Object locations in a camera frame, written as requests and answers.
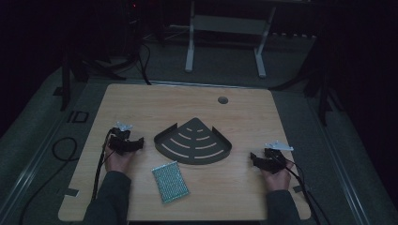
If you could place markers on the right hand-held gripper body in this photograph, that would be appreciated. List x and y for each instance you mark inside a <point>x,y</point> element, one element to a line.
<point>274,156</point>

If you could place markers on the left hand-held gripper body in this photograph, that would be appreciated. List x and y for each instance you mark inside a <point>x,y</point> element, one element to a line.
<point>120,137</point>

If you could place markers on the person's left hand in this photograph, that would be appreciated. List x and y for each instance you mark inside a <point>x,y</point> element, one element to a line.
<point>118,159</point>

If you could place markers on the person's right hand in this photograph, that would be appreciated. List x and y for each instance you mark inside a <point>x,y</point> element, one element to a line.
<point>278,179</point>

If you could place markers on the dark slotted corner shelf tray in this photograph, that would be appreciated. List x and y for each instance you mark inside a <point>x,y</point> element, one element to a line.
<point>192,142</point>

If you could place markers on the grey table grommet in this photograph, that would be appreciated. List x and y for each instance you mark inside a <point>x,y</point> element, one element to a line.
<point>222,100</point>

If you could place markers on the dark tripod stand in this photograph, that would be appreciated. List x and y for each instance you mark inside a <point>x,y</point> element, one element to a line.
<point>319,84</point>
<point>90,53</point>

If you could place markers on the white metal table frame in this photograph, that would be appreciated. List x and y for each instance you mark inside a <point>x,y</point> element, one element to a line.
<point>228,40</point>

